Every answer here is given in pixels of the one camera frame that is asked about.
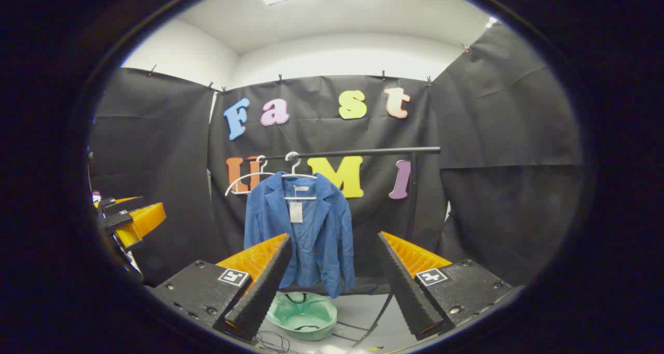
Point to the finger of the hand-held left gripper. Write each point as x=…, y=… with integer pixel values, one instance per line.
x=122, y=203
x=145, y=219

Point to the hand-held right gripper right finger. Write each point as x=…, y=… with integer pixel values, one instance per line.
x=407, y=286

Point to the black backdrop cloth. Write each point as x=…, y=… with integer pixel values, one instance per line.
x=493, y=136

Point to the black metal clothes rack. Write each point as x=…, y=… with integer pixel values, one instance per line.
x=363, y=152

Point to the white plastic clothes hanger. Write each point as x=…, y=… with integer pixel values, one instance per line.
x=246, y=180
x=298, y=176

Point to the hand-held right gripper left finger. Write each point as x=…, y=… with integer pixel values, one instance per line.
x=270, y=284

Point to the green laundry hamper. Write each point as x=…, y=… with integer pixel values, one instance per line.
x=303, y=315

